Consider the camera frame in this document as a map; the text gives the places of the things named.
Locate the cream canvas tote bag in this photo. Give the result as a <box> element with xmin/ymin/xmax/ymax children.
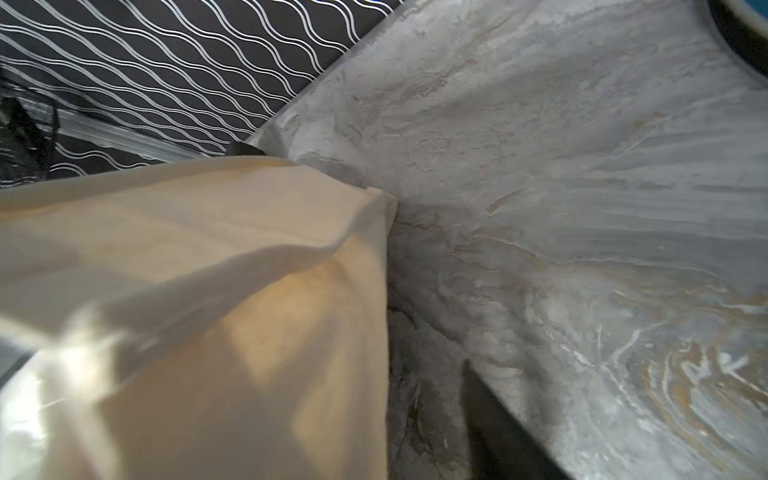
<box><xmin>1</xmin><ymin>157</ymin><xmax>397</xmax><ymax>479</ymax></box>

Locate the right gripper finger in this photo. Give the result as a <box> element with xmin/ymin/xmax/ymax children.
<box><xmin>461</xmin><ymin>361</ymin><xmax>571</xmax><ymax>480</ymax></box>

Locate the teal paddle case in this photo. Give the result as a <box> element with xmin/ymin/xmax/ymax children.
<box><xmin>705</xmin><ymin>0</ymin><xmax>767</xmax><ymax>79</ymax></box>

